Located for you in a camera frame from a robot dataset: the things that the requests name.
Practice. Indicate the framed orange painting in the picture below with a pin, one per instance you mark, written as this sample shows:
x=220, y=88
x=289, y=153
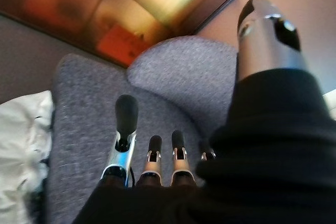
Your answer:
x=78, y=3

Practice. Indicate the grey fabric armchair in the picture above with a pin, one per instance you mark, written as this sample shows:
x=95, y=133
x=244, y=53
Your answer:
x=92, y=103

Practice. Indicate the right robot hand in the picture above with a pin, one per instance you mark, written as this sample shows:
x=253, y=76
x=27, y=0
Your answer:
x=262, y=155

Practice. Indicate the white cushion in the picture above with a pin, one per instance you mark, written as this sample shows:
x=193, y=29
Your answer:
x=18, y=142

